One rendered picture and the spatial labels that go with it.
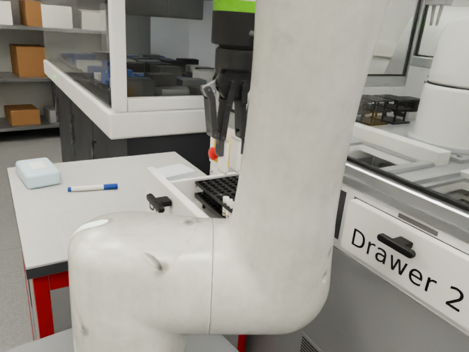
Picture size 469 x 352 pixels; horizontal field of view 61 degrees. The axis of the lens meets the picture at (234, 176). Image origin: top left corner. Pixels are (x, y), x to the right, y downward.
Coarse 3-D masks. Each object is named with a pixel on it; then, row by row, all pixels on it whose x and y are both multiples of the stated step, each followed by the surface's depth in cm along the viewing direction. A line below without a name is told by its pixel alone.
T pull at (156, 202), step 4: (148, 196) 80; (152, 196) 80; (164, 196) 80; (148, 200) 80; (152, 200) 78; (156, 200) 78; (160, 200) 78; (164, 200) 78; (168, 200) 79; (152, 204) 78; (156, 204) 76; (160, 204) 77; (164, 204) 78; (168, 204) 79; (156, 208) 76; (160, 208) 75; (164, 208) 76; (160, 212) 76
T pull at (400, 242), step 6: (378, 234) 72; (384, 234) 72; (378, 240) 72; (384, 240) 71; (390, 240) 70; (396, 240) 70; (402, 240) 70; (408, 240) 70; (390, 246) 70; (396, 246) 69; (402, 246) 68; (408, 246) 69; (402, 252) 68; (408, 252) 67; (414, 252) 67
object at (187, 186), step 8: (208, 176) 97; (216, 176) 98; (224, 176) 99; (176, 184) 93; (184, 184) 94; (192, 184) 95; (184, 192) 95; (192, 192) 96; (192, 200) 97; (200, 208) 94
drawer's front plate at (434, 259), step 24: (360, 216) 80; (384, 216) 75; (360, 240) 80; (432, 240) 67; (408, 264) 71; (432, 264) 67; (456, 264) 64; (408, 288) 72; (432, 288) 68; (456, 312) 65
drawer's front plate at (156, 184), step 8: (152, 168) 90; (152, 176) 87; (160, 176) 86; (152, 184) 88; (160, 184) 84; (168, 184) 82; (152, 192) 89; (160, 192) 84; (168, 192) 80; (176, 192) 78; (176, 200) 77; (184, 200) 75; (152, 208) 90; (168, 208) 81; (176, 208) 77; (184, 208) 74; (192, 208) 72; (192, 216) 71; (200, 216) 70
